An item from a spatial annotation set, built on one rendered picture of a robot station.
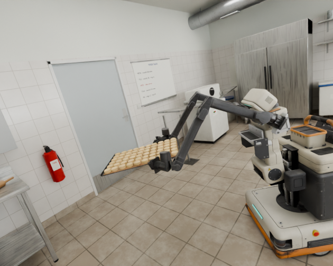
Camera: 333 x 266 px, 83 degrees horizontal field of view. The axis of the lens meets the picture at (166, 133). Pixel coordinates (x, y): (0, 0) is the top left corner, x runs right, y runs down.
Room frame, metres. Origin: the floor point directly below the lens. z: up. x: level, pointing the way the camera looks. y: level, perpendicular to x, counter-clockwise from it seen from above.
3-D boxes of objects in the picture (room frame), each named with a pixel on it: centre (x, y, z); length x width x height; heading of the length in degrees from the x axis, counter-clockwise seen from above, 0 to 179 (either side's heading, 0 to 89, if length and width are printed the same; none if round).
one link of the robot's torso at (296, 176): (1.31, -0.80, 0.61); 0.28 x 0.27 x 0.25; 177
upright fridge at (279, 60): (4.46, -2.74, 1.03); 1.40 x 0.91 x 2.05; 46
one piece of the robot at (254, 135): (1.38, -0.67, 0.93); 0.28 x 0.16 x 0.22; 177
